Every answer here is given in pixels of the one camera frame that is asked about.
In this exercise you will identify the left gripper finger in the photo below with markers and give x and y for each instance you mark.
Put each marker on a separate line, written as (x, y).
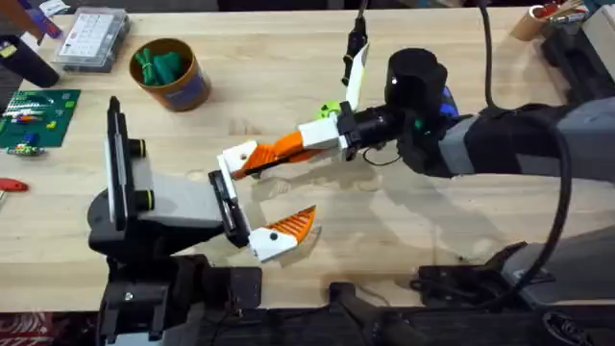
(238, 157)
(278, 235)

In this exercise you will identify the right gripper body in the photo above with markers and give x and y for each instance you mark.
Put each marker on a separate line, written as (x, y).
(413, 96)

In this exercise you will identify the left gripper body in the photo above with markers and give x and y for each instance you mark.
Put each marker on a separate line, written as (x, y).
(182, 202)

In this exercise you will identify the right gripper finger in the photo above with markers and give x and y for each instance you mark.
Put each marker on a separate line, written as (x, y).
(317, 133)
(307, 154)

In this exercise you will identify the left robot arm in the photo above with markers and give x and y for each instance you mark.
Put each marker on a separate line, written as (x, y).
(144, 298)

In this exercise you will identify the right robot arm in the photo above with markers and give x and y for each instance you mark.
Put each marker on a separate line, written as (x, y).
(528, 139)

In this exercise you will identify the blue electric screwdriver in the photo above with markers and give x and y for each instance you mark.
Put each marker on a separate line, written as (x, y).
(449, 103)

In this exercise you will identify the green disc with holes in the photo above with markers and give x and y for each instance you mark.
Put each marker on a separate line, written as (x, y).
(328, 110)

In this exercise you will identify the right wrist upright plate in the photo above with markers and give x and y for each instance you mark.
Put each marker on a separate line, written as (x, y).
(358, 77)

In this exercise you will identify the wrist upright plate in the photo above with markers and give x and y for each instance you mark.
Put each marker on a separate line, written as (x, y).
(358, 77)
(116, 163)

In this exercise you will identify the left wrist upright plate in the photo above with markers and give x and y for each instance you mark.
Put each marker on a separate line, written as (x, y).
(116, 163)

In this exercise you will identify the brown tub with green toys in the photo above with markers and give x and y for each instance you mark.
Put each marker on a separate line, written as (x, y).
(170, 77)

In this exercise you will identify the green board with blocks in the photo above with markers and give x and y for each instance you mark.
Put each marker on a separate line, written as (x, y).
(41, 117)

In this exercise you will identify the small colourful toy block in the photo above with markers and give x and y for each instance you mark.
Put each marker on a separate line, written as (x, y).
(25, 150)

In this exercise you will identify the black equipment box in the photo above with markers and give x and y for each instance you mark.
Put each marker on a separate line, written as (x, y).
(576, 62)

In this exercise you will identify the clear plastic parts box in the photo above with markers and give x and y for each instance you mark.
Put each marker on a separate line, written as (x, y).
(91, 39)

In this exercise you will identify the black cylindrical object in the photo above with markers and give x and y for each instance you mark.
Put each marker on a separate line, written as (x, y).
(26, 60)

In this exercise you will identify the purple tool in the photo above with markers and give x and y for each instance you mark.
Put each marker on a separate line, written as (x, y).
(43, 21)

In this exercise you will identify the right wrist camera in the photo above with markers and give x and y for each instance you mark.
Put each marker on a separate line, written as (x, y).
(354, 45)

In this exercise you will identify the black rail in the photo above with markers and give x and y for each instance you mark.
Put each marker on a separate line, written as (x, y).
(384, 327)

